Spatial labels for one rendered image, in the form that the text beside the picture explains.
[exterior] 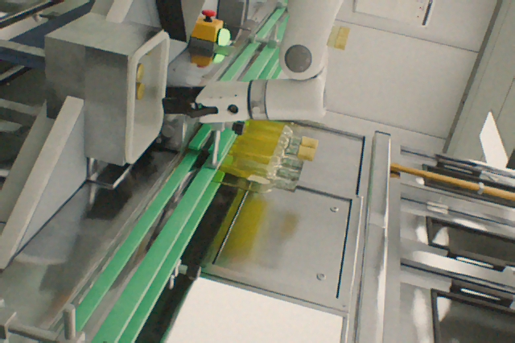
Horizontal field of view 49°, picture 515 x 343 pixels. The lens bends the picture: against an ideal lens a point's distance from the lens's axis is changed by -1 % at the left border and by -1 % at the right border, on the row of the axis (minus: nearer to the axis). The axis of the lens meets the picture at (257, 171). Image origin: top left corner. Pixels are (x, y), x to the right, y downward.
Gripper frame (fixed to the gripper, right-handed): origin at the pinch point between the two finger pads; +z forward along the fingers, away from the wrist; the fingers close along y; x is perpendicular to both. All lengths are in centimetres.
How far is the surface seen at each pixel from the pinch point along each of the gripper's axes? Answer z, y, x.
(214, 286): -5.4, -10.2, -37.1
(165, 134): 7.3, 7.5, -10.8
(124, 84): 4.6, -10.6, 7.3
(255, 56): -1, 58, -11
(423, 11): -69, 604, -136
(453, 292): -55, 14, -56
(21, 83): 81, 61, -18
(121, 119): 6.7, -10.8, 0.8
